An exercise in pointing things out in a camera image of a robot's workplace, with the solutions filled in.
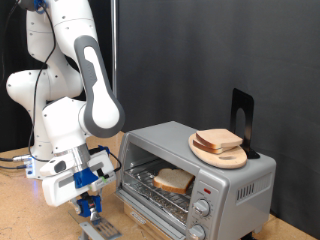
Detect white bread slice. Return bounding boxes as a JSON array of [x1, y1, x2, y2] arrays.
[[152, 167, 196, 195]]

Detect silver oven knob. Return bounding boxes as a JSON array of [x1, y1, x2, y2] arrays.
[[192, 198, 212, 218], [187, 223, 207, 240]]

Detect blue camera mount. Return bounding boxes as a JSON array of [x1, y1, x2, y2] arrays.
[[73, 167, 100, 189]]

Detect wire oven rack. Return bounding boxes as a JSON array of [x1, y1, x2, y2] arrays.
[[123, 159, 197, 223]]

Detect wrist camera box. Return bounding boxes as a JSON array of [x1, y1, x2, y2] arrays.
[[88, 166, 118, 193]]

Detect black fabric backdrop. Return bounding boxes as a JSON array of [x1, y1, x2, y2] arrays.
[[0, 0, 114, 153]]

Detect metal spatula with blue block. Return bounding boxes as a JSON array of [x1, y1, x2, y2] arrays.
[[76, 194, 123, 240]]

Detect round wooden board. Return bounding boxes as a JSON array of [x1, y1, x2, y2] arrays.
[[188, 133, 249, 170]]

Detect glass oven door with handle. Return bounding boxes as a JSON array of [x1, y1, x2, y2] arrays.
[[68, 189, 178, 240]]

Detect black base cable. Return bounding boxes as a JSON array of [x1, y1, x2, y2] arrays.
[[0, 163, 28, 171]]

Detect grey fabric backdrop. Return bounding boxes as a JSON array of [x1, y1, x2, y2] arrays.
[[117, 0, 320, 239]]

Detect silver metal pole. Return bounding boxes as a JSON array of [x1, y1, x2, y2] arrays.
[[110, 0, 120, 98]]

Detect black camera cable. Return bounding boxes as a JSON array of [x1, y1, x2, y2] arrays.
[[28, 0, 123, 174]]

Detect black metal bookend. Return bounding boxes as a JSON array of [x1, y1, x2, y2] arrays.
[[229, 87, 262, 160]]

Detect silver toaster oven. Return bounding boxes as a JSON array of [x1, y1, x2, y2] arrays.
[[114, 120, 278, 240]]

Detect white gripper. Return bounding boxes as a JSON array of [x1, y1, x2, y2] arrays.
[[41, 151, 116, 215]]

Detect toasted bread slice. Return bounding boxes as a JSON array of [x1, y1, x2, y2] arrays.
[[192, 139, 236, 155], [195, 128, 244, 150]]

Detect cable with silver connector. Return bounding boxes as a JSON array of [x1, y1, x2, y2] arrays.
[[0, 153, 32, 164]]

